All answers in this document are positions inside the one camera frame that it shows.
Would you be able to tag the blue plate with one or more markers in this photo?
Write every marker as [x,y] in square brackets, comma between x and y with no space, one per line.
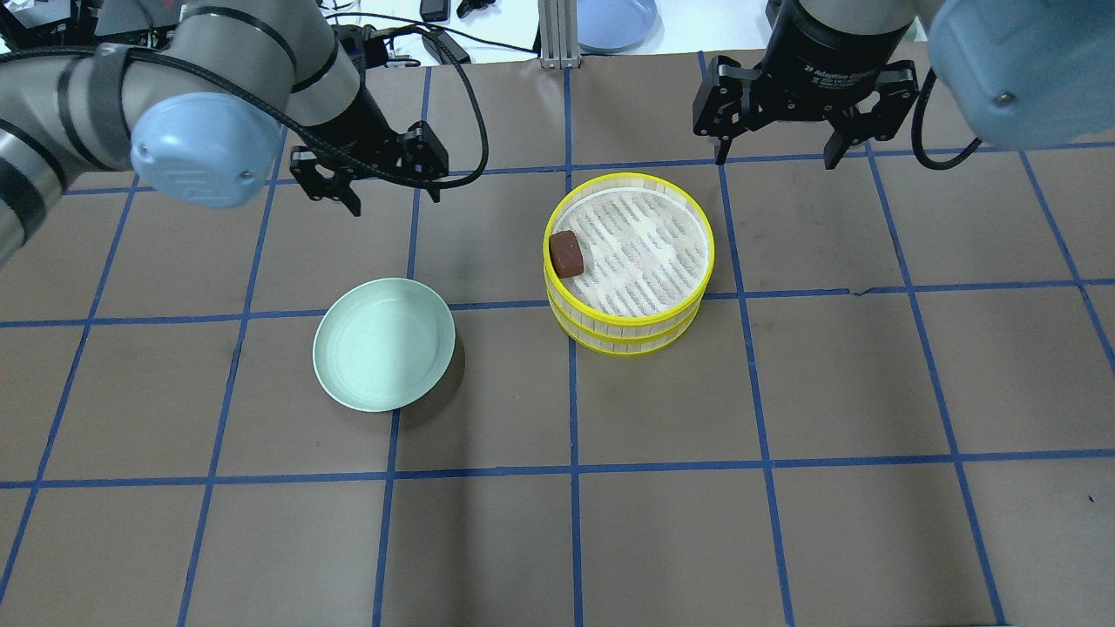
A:
[614,26]

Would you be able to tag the yellow bamboo steamer bottom layer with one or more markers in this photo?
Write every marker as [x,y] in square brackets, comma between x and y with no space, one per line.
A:
[619,340]

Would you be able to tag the yellow bamboo steamer layer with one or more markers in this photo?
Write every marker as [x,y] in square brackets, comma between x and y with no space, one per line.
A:
[619,340]
[648,246]

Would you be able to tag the brown bun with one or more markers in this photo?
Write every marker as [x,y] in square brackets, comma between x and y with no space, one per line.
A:
[566,255]

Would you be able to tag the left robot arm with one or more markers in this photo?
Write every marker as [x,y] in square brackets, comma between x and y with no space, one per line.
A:
[200,120]

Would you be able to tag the light green plate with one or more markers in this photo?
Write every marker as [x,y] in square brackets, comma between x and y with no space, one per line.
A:
[383,345]

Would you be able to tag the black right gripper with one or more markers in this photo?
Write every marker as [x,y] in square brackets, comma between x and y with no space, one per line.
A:
[816,54]

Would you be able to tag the yellow bamboo steamer top layer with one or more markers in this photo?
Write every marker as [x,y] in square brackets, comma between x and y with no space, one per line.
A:
[648,246]

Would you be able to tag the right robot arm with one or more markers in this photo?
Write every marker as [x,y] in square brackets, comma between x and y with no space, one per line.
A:
[1024,74]

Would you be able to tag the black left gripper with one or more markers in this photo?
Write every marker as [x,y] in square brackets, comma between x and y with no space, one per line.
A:
[347,132]

